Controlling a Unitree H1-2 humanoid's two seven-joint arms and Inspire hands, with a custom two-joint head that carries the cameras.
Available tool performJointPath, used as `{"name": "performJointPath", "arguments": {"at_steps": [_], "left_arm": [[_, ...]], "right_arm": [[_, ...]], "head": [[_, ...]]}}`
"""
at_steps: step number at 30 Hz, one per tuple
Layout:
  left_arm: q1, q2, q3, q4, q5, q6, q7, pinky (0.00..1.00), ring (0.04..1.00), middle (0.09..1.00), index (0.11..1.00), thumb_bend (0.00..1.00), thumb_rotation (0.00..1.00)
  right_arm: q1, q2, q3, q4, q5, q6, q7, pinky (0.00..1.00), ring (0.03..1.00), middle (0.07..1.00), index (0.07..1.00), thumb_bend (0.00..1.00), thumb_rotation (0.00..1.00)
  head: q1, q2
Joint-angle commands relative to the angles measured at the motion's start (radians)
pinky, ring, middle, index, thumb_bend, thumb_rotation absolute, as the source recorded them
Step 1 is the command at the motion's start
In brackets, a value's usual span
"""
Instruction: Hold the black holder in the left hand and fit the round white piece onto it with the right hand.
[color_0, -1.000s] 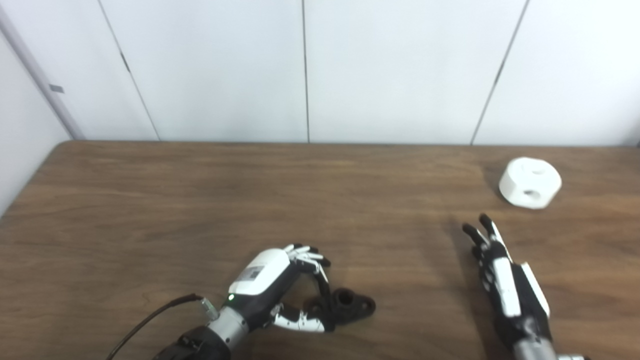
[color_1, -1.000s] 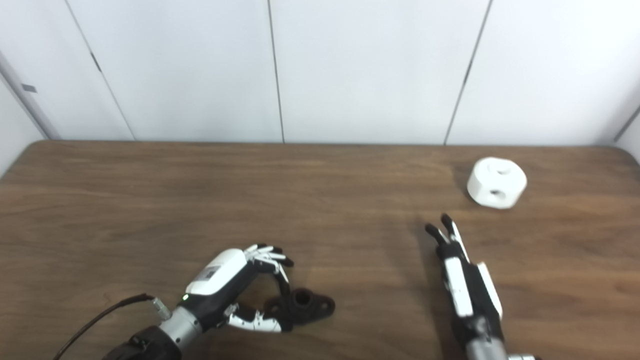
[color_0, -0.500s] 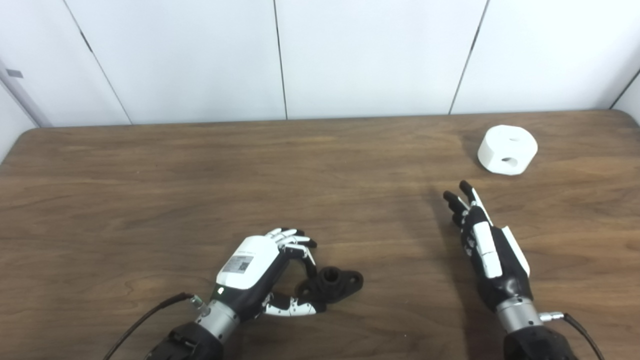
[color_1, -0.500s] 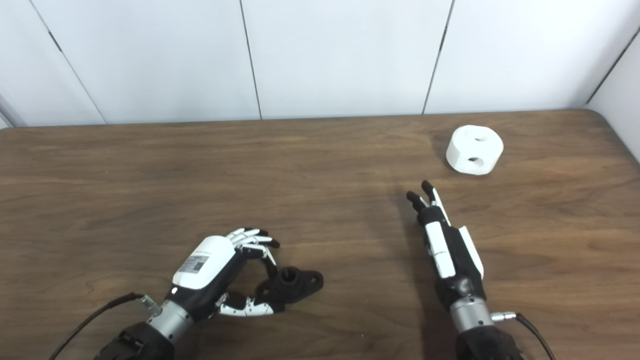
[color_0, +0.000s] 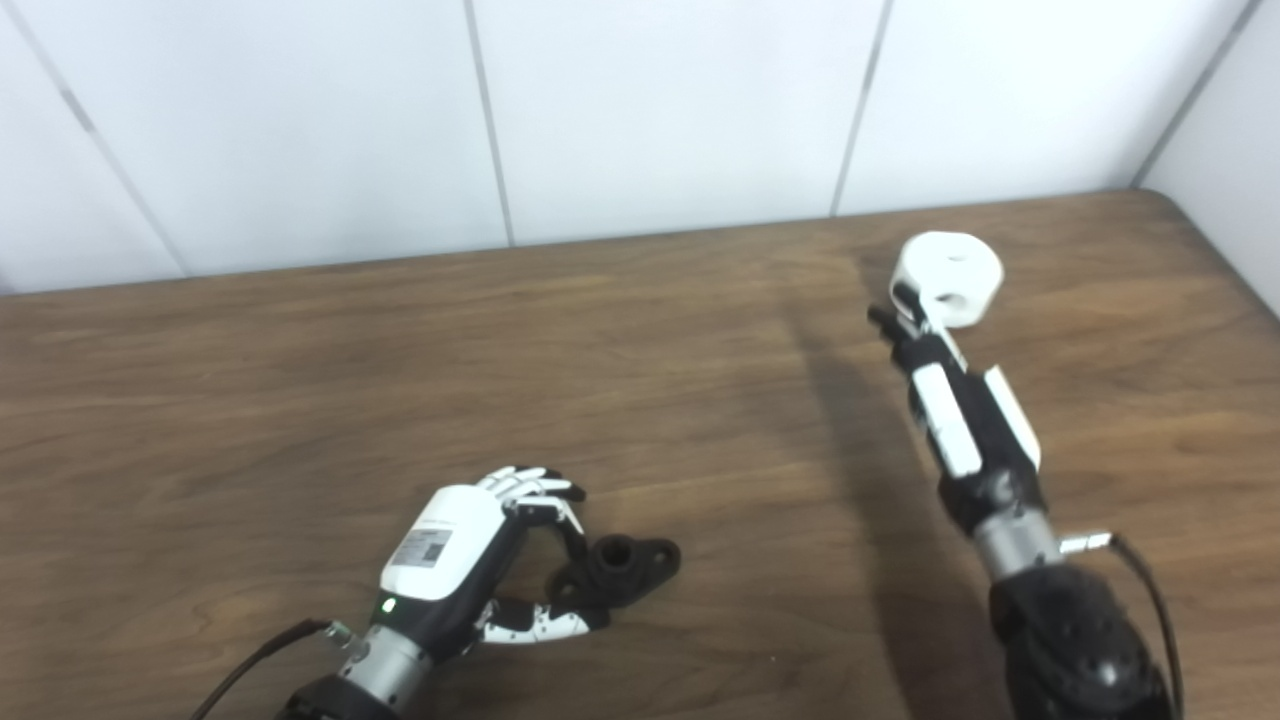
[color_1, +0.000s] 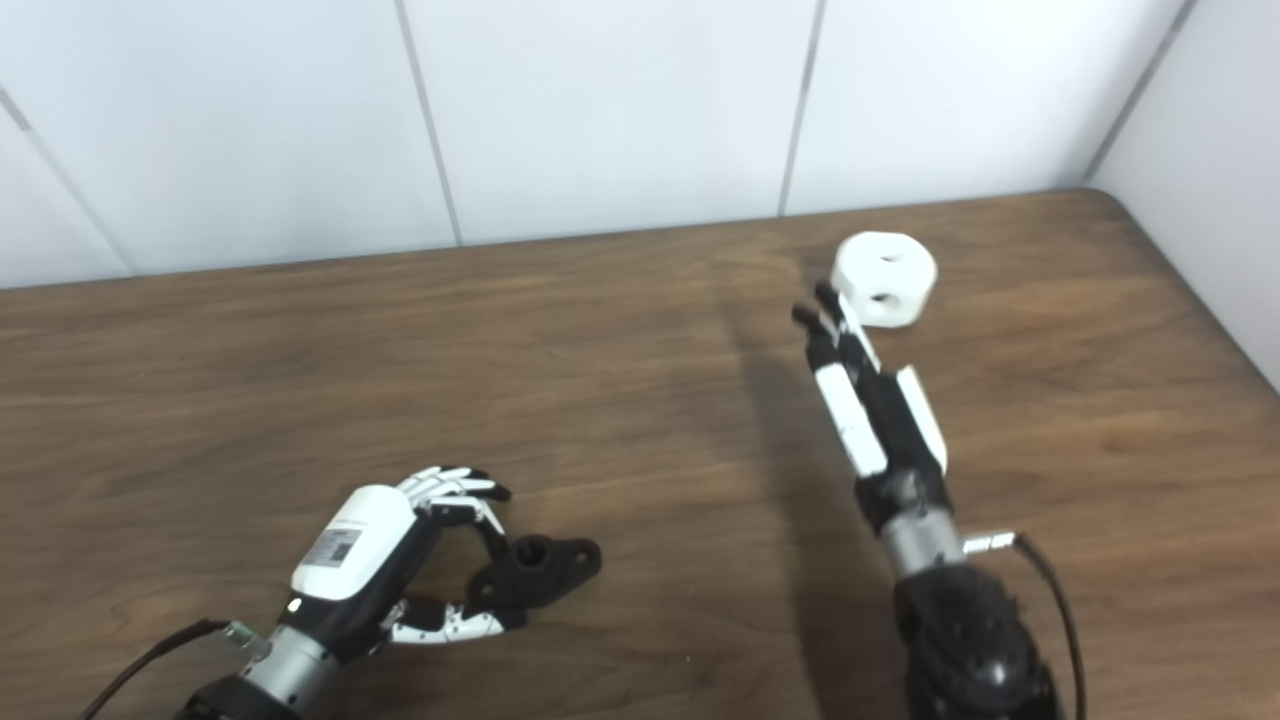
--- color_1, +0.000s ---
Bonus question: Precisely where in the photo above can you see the black flanged holder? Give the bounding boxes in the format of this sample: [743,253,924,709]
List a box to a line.
[465,535,603,613]

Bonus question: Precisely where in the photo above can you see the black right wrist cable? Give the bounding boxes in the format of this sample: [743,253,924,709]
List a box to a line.
[962,532,1089,720]

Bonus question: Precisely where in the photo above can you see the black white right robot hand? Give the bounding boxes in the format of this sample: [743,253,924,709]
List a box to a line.
[792,281,951,536]

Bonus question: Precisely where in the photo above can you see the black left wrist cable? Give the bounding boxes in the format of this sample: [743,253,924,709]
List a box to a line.
[75,618,253,720]

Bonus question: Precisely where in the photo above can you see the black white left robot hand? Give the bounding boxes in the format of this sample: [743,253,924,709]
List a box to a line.
[275,465,528,661]

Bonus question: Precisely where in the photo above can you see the round white plastic piece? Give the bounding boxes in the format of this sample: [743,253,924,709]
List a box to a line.
[832,231,938,329]

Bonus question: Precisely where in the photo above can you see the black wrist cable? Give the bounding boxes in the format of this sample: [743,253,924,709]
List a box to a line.
[75,618,253,720]
[962,532,1089,720]

